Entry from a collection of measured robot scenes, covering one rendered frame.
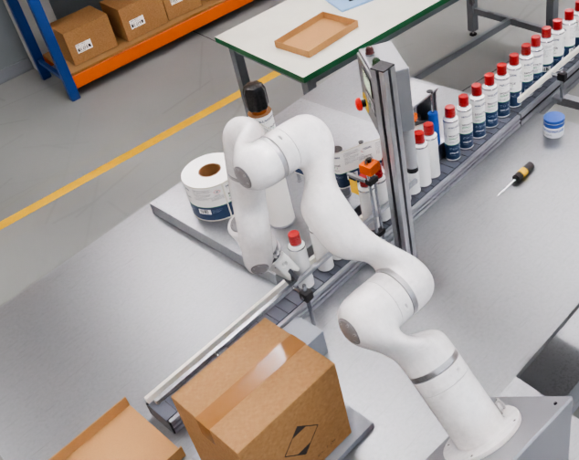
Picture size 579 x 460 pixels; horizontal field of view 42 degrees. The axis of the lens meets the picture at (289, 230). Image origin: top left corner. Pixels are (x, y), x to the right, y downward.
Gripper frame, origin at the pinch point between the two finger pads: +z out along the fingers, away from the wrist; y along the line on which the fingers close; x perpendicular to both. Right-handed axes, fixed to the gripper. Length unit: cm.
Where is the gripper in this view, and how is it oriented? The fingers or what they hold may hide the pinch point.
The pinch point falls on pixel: (290, 278)
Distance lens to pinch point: 219.8
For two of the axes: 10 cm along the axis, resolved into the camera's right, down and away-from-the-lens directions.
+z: 4.2, 5.2, 7.5
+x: -5.9, 7.8, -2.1
